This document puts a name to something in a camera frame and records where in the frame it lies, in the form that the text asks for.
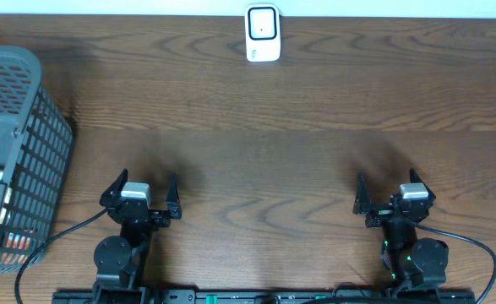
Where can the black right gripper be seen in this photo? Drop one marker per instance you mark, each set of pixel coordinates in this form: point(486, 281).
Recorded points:
point(380, 213)

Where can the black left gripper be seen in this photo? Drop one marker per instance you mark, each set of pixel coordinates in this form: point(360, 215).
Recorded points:
point(174, 210)

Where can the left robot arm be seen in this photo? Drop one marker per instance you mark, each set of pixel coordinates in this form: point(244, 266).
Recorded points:
point(120, 259)

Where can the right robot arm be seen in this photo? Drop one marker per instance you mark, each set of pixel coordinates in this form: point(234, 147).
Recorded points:
point(415, 263)

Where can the white barcode scanner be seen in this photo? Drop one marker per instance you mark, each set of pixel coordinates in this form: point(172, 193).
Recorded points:
point(262, 33)

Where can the grey plastic basket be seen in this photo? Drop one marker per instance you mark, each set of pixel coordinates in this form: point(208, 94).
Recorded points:
point(36, 144)

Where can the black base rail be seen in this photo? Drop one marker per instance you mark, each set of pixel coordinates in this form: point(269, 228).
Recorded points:
point(346, 295)

